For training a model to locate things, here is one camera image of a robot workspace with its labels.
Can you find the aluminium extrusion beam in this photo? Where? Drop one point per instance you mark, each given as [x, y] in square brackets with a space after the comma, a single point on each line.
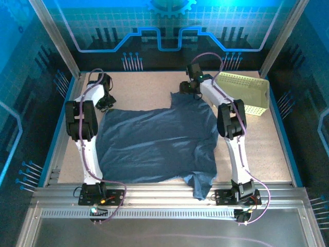
[167, 193]

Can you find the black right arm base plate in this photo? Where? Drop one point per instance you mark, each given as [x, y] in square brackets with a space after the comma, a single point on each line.
[222, 198]

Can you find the aluminium frame post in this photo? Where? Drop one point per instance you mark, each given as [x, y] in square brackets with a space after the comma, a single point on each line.
[280, 43]
[57, 38]

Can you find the blue t-shirt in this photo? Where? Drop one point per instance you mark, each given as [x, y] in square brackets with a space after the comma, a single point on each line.
[154, 144]

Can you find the small black electronics module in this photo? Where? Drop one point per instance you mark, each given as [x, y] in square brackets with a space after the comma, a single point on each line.
[99, 212]
[242, 217]

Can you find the grey metal shelf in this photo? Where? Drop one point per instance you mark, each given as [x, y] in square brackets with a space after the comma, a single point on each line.
[164, 231]

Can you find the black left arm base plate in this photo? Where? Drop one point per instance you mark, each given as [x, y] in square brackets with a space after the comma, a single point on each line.
[115, 198]

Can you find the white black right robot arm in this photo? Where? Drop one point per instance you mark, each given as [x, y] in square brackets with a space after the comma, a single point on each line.
[239, 159]

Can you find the pale yellow perforated basket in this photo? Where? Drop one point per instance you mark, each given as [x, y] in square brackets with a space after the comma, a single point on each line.
[246, 87]

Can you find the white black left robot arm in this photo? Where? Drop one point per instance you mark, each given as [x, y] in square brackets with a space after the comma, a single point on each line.
[90, 159]

